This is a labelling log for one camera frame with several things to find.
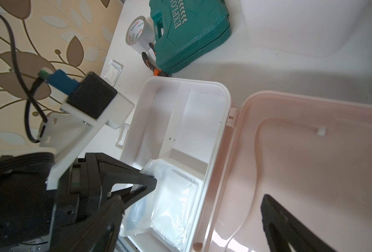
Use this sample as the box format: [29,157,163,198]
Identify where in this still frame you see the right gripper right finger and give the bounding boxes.
[261,194,334,252]

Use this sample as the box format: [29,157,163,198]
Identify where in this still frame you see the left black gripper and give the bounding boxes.
[49,153,157,249]

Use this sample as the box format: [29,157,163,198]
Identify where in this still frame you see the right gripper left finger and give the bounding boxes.
[50,196,125,252]

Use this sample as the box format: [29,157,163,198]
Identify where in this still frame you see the pink first aid box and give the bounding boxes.
[192,91,372,252]

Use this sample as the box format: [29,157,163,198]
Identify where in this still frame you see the white box pink trim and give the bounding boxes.
[240,1,369,57]

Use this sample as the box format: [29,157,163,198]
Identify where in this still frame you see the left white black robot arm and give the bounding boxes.
[0,152,157,252]

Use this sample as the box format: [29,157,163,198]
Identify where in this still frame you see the orange black pliers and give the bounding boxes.
[141,52,172,77]

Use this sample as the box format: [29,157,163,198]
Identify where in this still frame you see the green plastic tool case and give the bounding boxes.
[149,0,231,74]

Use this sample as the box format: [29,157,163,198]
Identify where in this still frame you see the grey duct tape roll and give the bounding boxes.
[125,16,156,54]

